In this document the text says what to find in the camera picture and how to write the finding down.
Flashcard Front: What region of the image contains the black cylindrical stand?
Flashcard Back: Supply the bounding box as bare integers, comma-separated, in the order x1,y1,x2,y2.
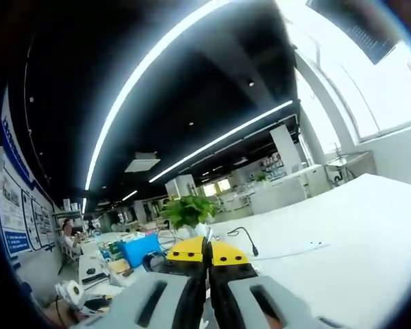
142,251,174,273

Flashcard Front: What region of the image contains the large window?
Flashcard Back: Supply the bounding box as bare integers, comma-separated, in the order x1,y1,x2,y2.
277,0,411,155

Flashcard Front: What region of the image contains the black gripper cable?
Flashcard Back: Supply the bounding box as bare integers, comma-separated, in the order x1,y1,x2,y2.
53,295,65,326

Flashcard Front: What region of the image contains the metal shelf rack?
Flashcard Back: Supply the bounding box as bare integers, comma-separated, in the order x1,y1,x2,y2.
51,198,85,237

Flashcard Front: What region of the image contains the blue plastic box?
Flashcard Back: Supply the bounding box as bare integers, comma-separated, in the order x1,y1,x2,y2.
118,234,164,269

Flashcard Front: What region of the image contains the white cabinet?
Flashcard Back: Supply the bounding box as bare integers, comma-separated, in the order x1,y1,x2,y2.
249,164,326,216

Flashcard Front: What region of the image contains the long ceiling light strip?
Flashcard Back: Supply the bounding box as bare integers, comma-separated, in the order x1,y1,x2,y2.
84,0,227,191

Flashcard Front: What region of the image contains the ceiling air vent panel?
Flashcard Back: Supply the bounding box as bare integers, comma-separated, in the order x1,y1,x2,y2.
124,151,162,173

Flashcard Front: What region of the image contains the black gooseneck cable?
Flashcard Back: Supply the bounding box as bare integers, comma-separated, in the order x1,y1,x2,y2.
227,226,260,258

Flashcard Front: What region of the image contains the sink with faucet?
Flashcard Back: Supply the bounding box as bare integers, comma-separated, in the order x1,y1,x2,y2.
324,142,376,188

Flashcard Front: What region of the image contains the wall poster board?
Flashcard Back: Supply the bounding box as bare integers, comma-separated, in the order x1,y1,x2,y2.
0,112,58,261

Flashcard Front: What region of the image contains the yellow box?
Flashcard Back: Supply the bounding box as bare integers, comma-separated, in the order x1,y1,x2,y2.
108,258,134,277

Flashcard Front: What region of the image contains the potted green plant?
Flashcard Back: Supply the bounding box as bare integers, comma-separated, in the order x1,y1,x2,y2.
160,195,221,239

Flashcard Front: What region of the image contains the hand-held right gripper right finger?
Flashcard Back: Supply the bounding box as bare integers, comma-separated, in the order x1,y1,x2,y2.
208,241,345,329

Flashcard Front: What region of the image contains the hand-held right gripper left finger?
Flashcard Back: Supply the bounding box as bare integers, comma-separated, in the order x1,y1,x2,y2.
78,235,207,329

